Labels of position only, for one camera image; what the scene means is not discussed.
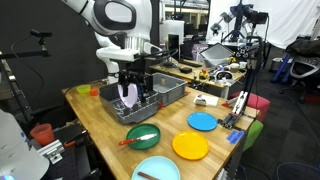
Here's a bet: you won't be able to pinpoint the yellow rubber duck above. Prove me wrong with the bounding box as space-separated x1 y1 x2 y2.
198 69 209 80

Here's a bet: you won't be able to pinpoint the grey tilted tray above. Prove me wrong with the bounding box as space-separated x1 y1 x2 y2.
199 42 234 68

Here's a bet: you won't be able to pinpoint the green plate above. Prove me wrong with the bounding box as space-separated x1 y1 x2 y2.
125 123 162 151

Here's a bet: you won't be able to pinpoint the black boom stand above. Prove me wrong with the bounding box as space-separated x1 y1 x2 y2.
0 37 52 124

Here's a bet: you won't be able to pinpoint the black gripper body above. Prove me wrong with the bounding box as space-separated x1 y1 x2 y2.
118 62 154 91

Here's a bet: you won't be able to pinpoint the yellow plate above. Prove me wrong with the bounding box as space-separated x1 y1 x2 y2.
171 130 210 161

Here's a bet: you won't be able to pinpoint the small orange cup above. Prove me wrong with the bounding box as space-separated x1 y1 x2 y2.
88 87 100 97

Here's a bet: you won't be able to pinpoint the small black box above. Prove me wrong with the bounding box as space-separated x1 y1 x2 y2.
179 66 193 75

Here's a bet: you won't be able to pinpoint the silver aluminium bracket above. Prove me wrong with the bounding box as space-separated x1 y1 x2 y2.
37 139 65 165

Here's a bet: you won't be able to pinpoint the grey plastic bin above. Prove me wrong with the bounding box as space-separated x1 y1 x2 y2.
148 72 188 107

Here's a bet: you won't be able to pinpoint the small blue tape label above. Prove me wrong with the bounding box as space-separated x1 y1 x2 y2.
226 129 240 142

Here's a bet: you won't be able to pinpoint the black camera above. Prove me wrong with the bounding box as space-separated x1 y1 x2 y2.
29 29 53 39

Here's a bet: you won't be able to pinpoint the black tripod camera rig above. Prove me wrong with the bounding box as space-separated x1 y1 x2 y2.
209 0 269 44

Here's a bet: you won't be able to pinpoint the orange handled black tool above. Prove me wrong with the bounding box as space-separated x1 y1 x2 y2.
63 129 88 149

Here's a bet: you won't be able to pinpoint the white sponge box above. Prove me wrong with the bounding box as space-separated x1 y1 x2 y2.
193 94 219 108

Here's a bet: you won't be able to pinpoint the dark jacket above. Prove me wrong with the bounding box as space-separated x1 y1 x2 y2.
285 38 320 58

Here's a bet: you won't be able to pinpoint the pink stool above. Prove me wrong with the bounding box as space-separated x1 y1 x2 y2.
229 91 271 123

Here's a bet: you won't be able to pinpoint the large blue tape label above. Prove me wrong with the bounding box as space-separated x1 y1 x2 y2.
230 131 246 146

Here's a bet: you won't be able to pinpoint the light cyan plate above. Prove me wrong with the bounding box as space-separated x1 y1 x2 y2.
131 155 181 180

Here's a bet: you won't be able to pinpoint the red handled butter knife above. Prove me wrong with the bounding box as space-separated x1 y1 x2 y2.
118 133 158 147

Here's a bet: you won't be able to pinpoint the white black gadget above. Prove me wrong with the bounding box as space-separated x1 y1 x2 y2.
213 68 234 83

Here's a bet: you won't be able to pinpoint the blue plate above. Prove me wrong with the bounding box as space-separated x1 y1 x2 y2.
186 111 219 132

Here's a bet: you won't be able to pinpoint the grey trash can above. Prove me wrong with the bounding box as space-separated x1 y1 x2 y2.
269 57 284 72

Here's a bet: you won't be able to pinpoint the blue metal stand legs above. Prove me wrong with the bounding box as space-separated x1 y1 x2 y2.
271 54 291 84

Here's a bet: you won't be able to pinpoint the white computer monitor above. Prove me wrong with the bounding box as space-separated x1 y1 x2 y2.
159 19 186 64

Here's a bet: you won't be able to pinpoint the black office chair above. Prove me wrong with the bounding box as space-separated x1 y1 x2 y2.
279 54 320 101

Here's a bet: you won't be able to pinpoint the red plastic cup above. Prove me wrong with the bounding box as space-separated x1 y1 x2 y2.
29 123 55 147

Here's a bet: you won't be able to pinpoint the lime green bowl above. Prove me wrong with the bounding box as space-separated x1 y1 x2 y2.
75 84 92 95

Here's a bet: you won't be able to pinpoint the grey dish rack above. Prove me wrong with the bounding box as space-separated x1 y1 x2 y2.
98 81 160 125

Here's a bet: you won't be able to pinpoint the white cup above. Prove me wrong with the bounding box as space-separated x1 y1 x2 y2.
229 62 241 74

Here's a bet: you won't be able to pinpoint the brown wooden utensil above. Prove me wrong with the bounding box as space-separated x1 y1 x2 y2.
137 171 161 180

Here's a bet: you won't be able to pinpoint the white backdrop cloth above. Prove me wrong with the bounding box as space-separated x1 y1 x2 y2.
206 0 320 49

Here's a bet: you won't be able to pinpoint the black keyboard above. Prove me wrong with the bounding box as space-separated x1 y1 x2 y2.
178 59 203 68

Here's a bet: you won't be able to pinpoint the wooden background table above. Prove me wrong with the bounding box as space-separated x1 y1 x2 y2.
149 61 247 99

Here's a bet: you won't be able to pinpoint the white plastic housing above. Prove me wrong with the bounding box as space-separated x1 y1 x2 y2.
0 109 50 180

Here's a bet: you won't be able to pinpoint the green stool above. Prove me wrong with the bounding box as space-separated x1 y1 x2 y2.
243 119 265 153

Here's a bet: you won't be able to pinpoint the lilac plate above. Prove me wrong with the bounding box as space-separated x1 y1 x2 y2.
117 83 139 108

